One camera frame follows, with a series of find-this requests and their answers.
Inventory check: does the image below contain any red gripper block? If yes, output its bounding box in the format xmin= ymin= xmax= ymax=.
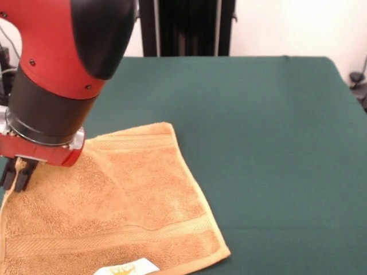
xmin=0 ymin=127 xmax=87 ymax=193

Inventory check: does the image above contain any black robot pedestal stand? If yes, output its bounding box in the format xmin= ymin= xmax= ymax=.
xmin=134 ymin=0 xmax=239 ymax=57

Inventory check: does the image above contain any tan terry towel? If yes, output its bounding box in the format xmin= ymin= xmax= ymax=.
xmin=0 ymin=121 xmax=232 ymax=275

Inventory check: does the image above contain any dark tripod base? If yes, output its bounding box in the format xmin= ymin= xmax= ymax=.
xmin=349 ymin=72 xmax=367 ymax=112

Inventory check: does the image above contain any dark green table cloth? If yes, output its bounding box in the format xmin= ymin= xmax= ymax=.
xmin=83 ymin=56 xmax=367 ymax=275

